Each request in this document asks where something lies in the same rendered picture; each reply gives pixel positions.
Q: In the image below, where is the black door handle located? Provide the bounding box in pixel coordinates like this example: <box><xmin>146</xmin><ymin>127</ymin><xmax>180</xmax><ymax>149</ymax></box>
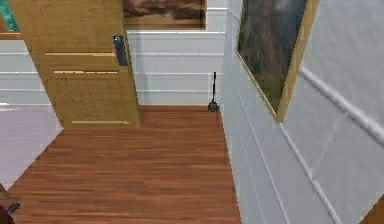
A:
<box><xmin>112</xmin><ymin>34</ymin><xmax>129</xmax><ymax>67</ymax></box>

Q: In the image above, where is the dark brown object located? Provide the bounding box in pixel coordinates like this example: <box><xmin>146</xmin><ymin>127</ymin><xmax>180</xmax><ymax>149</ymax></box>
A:
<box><xmin>0</xmin><ymin>183</ymin><xmax>22</xmax><ymax>224</ymax></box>

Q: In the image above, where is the green framed wall picture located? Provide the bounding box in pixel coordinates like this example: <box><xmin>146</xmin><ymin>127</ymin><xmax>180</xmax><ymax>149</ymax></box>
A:
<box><xmin>0</xmin><ymin>0</ymin><xmax>23</xmax><ymax>41</ymax></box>

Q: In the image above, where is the brown framed wall picture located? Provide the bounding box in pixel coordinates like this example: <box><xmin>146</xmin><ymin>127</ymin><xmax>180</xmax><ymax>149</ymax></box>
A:
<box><xmin>121</xmin><ymin>0</ymin><xmax>207</xmax><ymax>31</ymax></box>

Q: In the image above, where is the brown wooden door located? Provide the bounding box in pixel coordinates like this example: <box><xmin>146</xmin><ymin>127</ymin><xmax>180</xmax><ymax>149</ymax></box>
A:
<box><xmin>359</xmin><ymin>195</ymin><xmax>384</xmax><ymax>224</ymax></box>

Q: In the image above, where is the black floor brush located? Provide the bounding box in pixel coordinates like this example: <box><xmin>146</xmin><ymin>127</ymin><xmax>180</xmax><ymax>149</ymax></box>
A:
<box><xmin>207</xmin><ymin>71</ymin><xmax>220</xmax><ymax>113</ymax></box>

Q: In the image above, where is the light wooden room door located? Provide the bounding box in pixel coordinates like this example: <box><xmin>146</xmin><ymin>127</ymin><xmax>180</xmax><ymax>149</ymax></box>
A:
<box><xmin>7</xmin><ymin>0</ymin><xmax>143</xmax><ymax>131</ymax></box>

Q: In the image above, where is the dark landscape framed picture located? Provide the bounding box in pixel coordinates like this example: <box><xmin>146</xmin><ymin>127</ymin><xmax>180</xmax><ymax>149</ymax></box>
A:
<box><xmin>236</xmin><ymin>0</ymin><xmax>321</xmax><ymax>124</ymax></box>

